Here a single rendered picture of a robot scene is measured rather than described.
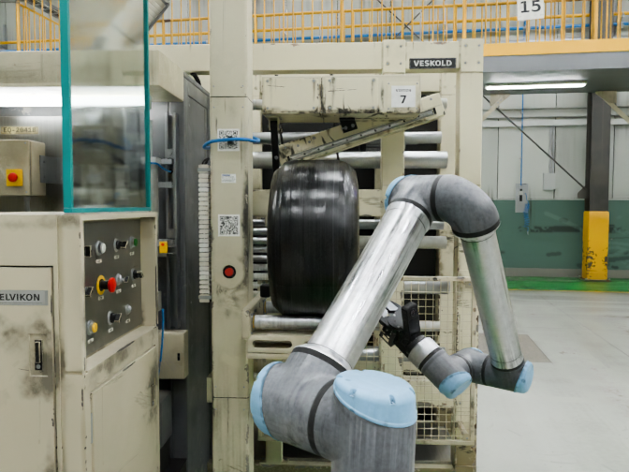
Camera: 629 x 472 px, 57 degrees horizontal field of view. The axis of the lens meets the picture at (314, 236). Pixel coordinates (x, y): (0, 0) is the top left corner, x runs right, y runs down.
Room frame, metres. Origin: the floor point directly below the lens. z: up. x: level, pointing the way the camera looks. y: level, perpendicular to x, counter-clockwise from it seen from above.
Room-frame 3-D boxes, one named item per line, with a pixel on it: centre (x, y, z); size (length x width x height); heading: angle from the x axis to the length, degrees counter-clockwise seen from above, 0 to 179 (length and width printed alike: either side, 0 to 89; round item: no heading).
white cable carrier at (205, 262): (2.02, 0.38, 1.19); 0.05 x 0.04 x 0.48; 177
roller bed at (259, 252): (2.44, 0.23, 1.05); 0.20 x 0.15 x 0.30; 87
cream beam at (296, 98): (2.34, -0.11, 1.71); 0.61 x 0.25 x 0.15; 87
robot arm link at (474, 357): (1.69, -0.46, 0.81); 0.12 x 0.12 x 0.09; 49
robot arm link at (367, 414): (1.04, -0.10, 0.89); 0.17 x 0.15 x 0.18; 49
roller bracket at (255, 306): (2.06, 0.21, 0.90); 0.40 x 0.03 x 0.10; 177
